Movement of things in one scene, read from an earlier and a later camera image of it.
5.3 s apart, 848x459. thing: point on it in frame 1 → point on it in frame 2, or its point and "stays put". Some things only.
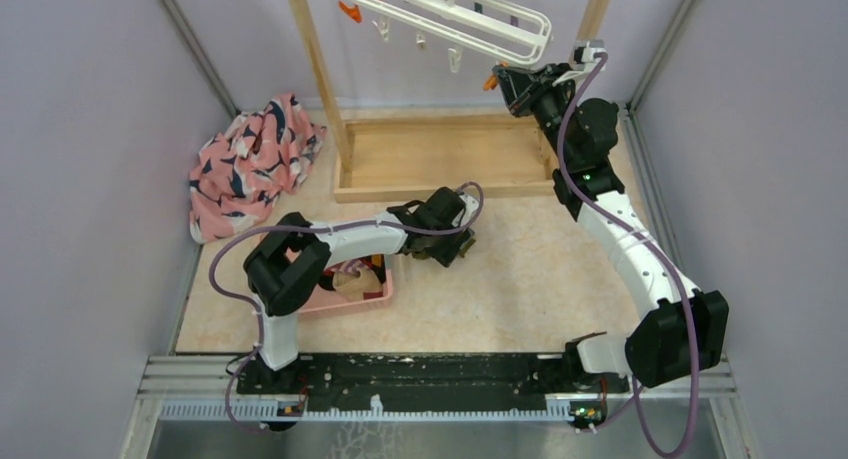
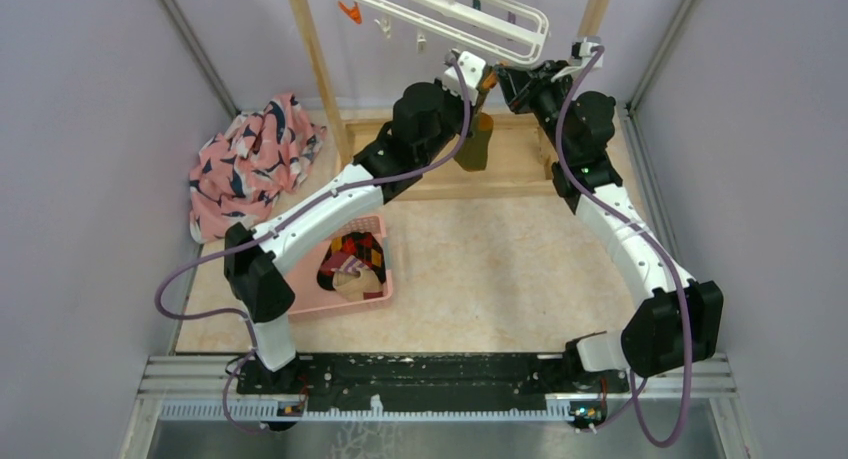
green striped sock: [418, 246] → [474, 152]
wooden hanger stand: [396, 157] stays put
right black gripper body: [547, 103] stays put
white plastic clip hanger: [451, 12] stays put
